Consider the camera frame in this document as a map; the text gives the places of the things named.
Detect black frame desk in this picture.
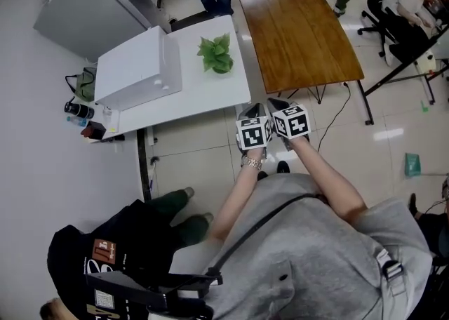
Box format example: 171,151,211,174
363,23,449,105

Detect green bag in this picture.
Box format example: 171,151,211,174
65,67,98,102

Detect white table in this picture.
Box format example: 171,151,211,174
87,14,252,144

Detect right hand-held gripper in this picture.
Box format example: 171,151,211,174
267,97,312,152

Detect person's right forearm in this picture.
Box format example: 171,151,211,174
290,135,368,225

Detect black office chair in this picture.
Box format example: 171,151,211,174
357,0,397,58

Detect black thermos bottle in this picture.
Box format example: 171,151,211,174
64,100,95,120

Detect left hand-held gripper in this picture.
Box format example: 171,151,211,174
235,103,274,155

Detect black shoulder strap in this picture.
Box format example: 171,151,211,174
205,192,320,277

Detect metal wristwatch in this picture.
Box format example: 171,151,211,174
241,156,264,171

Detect black floor cable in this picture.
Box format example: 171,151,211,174
317,81,351,153

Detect person's left forearm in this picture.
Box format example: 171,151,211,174
206,148,267,242

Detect white jug appliance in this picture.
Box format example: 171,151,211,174
415,50,438,74

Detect gray metal cabinet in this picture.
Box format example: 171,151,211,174
33,0,166,63

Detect white box appliance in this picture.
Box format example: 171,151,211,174
93,25,183,112

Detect green plant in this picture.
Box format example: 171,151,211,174
196,32,234,74

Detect person's gray shirt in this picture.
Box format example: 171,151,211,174
170,173,433,320

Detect green packet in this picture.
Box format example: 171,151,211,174
404,152,422,178

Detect dark red box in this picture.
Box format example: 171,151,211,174
80,121,107,141

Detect brown wooden table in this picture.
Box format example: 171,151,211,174
233,0,375,126

